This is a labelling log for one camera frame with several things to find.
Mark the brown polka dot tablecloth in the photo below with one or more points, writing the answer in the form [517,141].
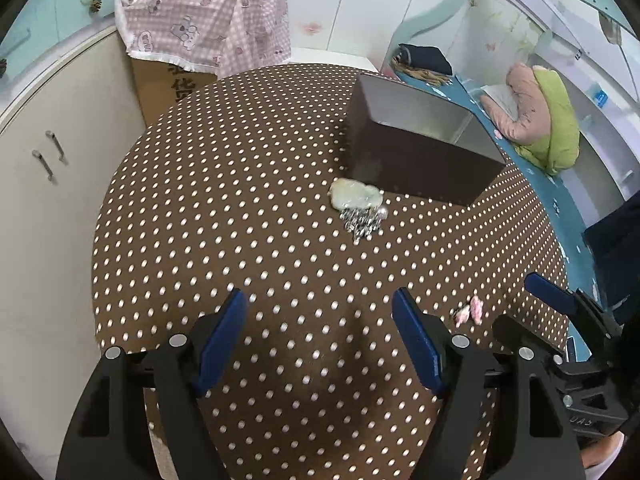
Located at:
[230,189]

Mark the pink and green quilt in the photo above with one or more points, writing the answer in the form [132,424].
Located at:
[545,129]

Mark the cabinet handle lower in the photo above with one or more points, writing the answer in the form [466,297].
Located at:
[46,167]

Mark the white board on ottoman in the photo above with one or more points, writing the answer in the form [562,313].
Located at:
[304,55]

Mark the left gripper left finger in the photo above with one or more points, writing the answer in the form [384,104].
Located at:
[108,436]

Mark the cardboard box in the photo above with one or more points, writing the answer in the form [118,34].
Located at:
[160,86]

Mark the blue patterned mattress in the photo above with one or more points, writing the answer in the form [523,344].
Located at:
[560,199]

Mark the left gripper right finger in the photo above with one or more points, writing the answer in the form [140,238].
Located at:
[530,436]

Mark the white pillow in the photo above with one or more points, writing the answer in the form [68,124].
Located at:
[504,98]

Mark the pink checkered cloth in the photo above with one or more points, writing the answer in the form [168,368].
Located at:
[220,37]

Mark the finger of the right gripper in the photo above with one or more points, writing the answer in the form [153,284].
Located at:
[552,295]
[520,339]

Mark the person right hand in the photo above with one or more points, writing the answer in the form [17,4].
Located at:
[597,453]

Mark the cabinet handle upper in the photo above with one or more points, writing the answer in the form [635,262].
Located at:
[54,139]

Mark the silver metal tin box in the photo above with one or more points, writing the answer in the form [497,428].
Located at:
[412,142]

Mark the teal bunk bed frame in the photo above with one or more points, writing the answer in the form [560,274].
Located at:
[587,42]

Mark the folded dark clothes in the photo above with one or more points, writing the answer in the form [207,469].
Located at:
[424,63]

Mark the beige cabinet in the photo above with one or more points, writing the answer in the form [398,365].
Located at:
[48,348]

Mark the teal drawer unit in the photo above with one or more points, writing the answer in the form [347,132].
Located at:
[42,25]

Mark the cabinet handle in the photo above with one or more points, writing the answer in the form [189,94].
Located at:
[46,167]
[54,139]

